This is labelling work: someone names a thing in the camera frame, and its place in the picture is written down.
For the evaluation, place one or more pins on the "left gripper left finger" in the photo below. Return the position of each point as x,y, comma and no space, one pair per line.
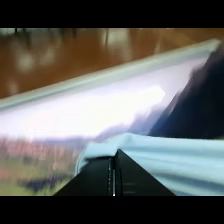
91,180

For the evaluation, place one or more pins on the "light blue shirt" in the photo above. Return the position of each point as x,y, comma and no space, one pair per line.
180,163

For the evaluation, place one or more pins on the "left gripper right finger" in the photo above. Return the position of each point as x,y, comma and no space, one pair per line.
136,181

